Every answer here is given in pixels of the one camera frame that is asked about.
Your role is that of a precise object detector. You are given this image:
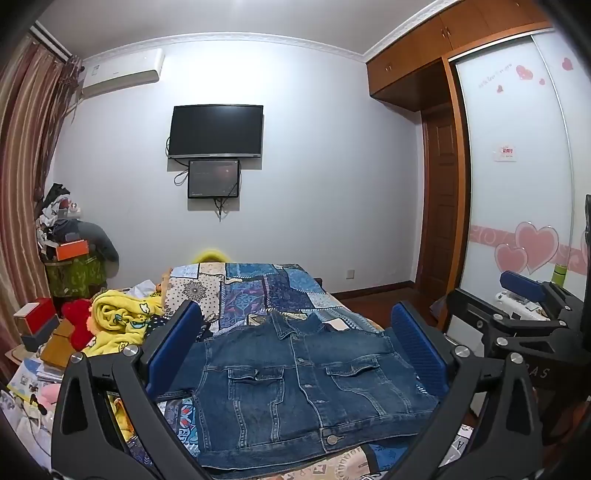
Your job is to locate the blue patchwork bed cover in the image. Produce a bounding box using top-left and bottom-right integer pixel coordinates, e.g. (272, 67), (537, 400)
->
(124, 262), (476, 480)

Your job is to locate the orange box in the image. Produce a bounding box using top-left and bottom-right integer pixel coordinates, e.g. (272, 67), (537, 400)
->
(55, 239), (89, 261)

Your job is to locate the white air conditioner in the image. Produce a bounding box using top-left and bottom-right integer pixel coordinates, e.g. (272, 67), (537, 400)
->
(79, 48), (166, 99)

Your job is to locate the pile of mixed clothes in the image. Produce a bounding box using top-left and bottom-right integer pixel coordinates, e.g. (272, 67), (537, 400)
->
(36, 183), (85, 259)

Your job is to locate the striped brown curtain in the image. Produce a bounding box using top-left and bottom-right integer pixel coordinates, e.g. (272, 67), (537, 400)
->
(0, 25), (84, 384)

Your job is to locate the brown cardboard box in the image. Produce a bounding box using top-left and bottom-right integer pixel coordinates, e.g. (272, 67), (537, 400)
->
(39, 318), (78, 370)

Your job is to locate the red plush toy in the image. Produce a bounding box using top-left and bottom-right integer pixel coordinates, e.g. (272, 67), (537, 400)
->
(62, 299), (100, 352)

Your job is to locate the yellow cartoon fleece blanket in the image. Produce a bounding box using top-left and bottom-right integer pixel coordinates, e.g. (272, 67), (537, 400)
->
(83, 288), (166, 444)

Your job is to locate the wooden overhead cabinet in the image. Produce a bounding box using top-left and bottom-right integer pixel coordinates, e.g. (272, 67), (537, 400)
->
(366, 0), (552, 112)

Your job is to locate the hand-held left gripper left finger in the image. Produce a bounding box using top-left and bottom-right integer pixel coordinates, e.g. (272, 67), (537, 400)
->
(51, 300), (209, 480)

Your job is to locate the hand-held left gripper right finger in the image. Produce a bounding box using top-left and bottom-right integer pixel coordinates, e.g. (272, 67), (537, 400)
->
(383, 302), (556, 480)

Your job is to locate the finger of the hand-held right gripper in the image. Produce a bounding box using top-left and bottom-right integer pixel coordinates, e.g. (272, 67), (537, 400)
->
(445, 288), (573, 357)
(500, 271), (585, 324)

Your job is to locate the small black wall monitor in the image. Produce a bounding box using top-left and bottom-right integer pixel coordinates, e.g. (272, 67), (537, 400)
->
(187, 159), (242, 199)

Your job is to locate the pile of papers and books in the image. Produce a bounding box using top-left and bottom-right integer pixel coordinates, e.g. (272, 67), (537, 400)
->
(0, 346), (63, 467)

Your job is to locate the yellow pillow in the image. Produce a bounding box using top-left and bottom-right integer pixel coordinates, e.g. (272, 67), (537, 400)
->
(193, 248), (230, 265)

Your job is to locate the red box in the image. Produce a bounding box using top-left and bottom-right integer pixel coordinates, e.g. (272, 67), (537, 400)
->
(13, 297), (59, 337)

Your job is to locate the white heart-print wardrobe door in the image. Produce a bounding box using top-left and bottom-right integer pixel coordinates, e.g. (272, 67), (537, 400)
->
(454, 25), (591, 326)

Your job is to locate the black wall television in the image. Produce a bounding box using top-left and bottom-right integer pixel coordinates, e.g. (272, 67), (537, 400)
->
(167, 104), (265, 160)

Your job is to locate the green patterned basket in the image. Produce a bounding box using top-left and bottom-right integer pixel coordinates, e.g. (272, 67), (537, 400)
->
(45, 256), (108, 298)

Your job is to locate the blue denim jacket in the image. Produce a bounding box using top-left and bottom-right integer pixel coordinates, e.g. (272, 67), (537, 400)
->
(157, 310), (439, 462)

